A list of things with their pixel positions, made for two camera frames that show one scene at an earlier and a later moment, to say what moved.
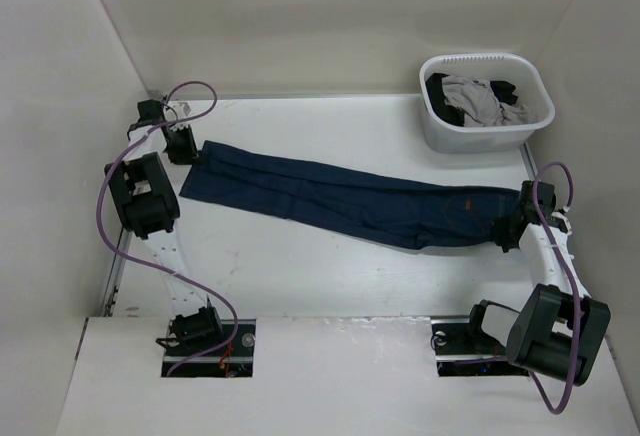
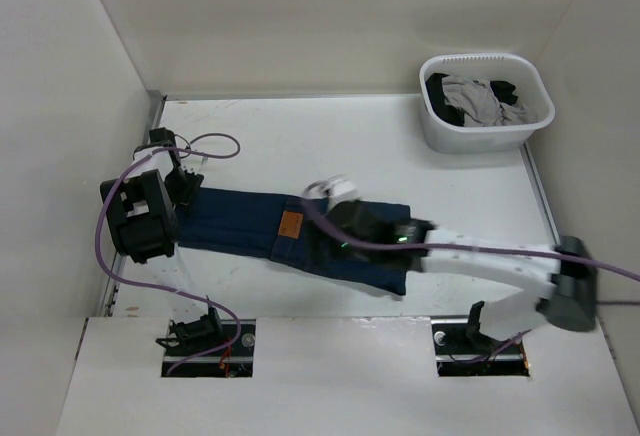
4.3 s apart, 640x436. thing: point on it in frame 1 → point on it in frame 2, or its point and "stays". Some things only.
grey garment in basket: (480, 106) stays
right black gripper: (499, 236) → (337, 249)
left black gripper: (191, 153) → (185, 198)
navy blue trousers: (348, 200) → (350, 243)
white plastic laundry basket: (444, 137) stays
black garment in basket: (453, 114) stays
